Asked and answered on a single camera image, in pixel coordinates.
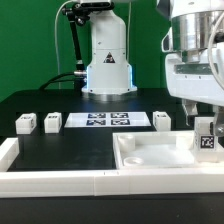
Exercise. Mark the white U-shaped fence wall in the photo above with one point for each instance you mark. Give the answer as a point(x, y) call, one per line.
point(104, 182)

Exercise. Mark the white square tabletop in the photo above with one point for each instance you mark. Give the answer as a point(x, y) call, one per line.
point(173, 149)

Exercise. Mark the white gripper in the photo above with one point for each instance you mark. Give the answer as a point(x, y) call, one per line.
point(199, 88)

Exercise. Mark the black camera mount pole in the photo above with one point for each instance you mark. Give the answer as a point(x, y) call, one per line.
point(74, 22)

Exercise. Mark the white sheet with fiducial tags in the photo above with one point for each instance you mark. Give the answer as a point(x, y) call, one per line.
point(107, 119)

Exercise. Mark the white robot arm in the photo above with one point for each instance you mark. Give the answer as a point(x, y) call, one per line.
point(182, 38)

